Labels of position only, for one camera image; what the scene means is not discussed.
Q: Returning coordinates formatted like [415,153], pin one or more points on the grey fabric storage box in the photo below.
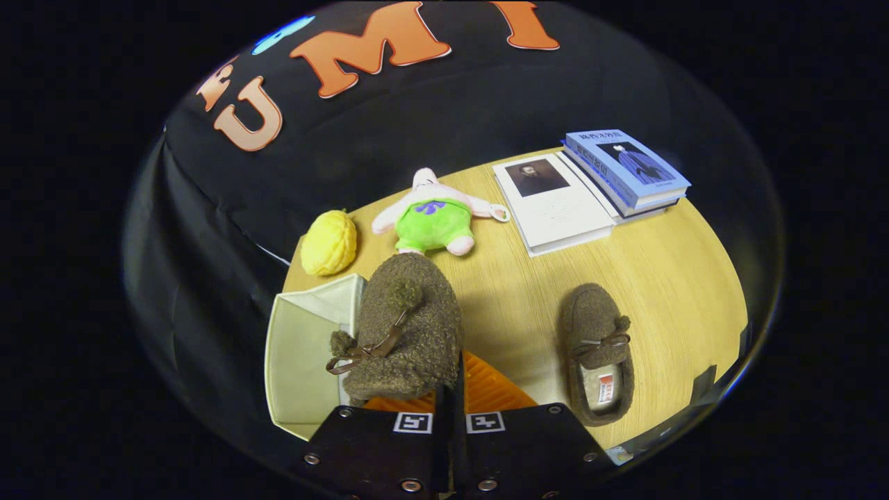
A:
[305,361]

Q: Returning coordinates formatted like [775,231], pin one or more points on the blue book with figure cover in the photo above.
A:
[625,167]

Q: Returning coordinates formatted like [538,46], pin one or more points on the pink plush toy green shorts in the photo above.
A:
[434,222]

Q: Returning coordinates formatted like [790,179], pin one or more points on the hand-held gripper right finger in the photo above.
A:
[528,451]

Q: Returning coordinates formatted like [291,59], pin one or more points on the brown fuzzy slipper shoe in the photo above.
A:
[417,312]
[594,312]

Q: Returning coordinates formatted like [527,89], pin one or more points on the dark grey block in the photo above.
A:
[705,385]

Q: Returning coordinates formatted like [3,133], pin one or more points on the dark blue edged book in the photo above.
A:
[649,207]

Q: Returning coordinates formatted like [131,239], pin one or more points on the yellow knitted ball toy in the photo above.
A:
[330,243]

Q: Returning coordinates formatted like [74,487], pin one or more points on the white book with portrait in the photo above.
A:
[555,208]

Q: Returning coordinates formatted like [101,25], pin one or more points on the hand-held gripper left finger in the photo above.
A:
[375,451]

